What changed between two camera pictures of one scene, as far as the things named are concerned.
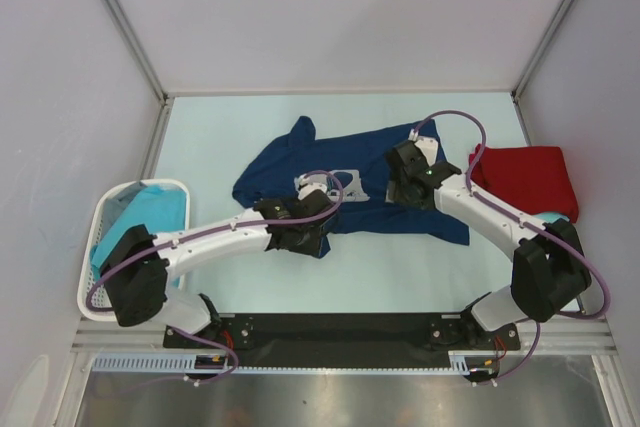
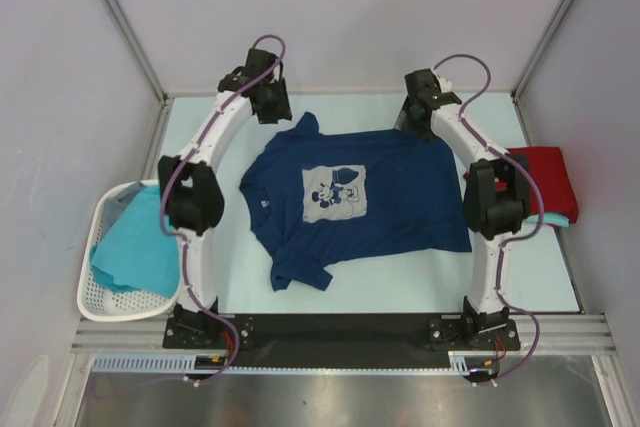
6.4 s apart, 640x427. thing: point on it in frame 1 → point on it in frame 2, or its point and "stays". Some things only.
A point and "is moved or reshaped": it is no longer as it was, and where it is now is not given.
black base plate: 338,339 stays
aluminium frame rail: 578,334 stays
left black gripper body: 310,243 → 277,105
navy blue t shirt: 358,163 is moved or reshaped
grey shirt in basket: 117,202 stays
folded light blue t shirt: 550,217 stays
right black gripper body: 397,192 → 406,119
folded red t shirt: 536,178 stays
